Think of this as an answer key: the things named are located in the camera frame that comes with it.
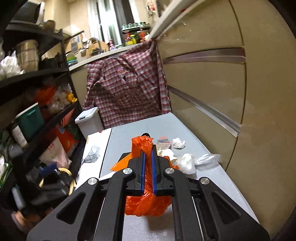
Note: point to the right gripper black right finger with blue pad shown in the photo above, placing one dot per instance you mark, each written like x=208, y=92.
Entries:
x=201, y=210

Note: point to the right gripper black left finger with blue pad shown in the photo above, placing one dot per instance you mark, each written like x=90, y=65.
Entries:
x=96, y=210

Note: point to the orange plastic bag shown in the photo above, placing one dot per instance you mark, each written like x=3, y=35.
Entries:
x=148, y=204

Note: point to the small colourful snack wrapper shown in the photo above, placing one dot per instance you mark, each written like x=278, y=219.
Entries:
x=163, y=143

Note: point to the beige paper bag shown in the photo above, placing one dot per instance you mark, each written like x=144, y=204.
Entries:
x=167, y=153

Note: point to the yellow rimmed trash bin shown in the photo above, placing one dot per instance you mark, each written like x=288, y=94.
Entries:
x=58, y=179

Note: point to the clear plastic wrapper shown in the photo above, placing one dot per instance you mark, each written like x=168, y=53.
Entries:
x=207, y=161

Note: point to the white paper with drawing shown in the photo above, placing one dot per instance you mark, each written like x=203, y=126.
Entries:
x=93, y=156

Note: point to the pink white plastic bag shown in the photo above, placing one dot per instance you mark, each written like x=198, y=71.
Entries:
x=55, y=153

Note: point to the crumpled white tissue ball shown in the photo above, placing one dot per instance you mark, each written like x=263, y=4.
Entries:
x=177, y=143

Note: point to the black metal shelving rack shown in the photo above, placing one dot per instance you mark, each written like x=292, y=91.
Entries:
x=27, y=83

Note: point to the white lidded plastic bin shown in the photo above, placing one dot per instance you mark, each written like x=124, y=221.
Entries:
x=89, y=122

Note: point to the white label bottle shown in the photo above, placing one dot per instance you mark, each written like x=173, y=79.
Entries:
x=19, y=137

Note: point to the green plastic storage box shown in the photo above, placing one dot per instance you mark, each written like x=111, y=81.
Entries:
x=30, y=120

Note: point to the red plaid shirt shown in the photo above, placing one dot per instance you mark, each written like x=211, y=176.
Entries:
x=129, y=87

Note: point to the steel pot on shelf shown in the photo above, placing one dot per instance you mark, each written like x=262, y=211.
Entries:
x=27, y=55

